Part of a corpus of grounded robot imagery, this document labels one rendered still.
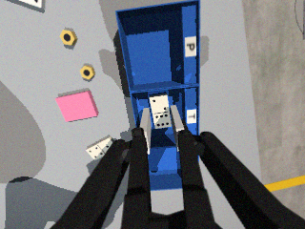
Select pink flat square block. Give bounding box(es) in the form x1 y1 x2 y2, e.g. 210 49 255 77
55 91 99 122

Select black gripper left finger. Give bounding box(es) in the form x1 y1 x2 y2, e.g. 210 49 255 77
50 108 152 229

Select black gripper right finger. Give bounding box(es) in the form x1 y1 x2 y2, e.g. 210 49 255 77
171 105 305 229

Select yellow hex nut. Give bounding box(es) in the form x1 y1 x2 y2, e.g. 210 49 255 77
80 66 95 79
60 30 77 45

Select white domino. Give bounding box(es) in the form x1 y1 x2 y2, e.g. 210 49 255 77
150 94 172 129
87 136 114 160
20 0 46 9

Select blue rack of three bins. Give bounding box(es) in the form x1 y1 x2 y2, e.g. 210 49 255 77
115 0 200 191

